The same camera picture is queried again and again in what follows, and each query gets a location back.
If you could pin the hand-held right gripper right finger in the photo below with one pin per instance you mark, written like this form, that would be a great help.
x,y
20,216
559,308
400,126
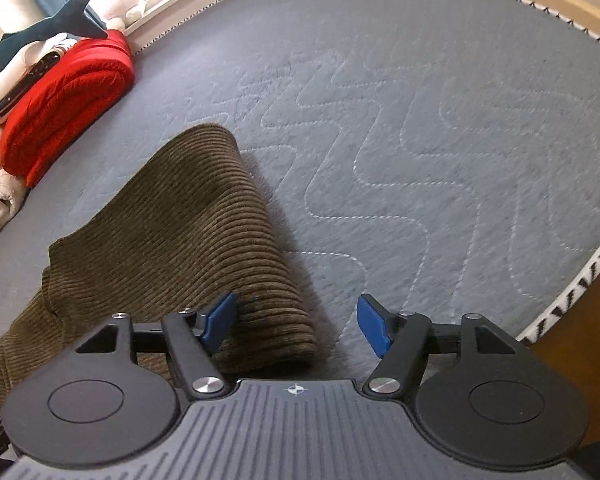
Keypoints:
x,y
375,325

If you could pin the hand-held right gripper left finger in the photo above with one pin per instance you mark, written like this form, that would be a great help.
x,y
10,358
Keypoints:
x,y
221,322

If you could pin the grey quilted mattress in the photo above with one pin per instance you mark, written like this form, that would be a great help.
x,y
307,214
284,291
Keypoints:
x,y
405,160

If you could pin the red folded blanket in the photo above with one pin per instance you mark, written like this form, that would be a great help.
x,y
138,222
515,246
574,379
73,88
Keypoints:
x,y
65,105

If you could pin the white plush toy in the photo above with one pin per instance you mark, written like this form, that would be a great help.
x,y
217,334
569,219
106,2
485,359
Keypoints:
x,y
125,5

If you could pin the dark teal shark plush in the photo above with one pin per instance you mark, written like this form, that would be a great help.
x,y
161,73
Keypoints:
x,y
35,32

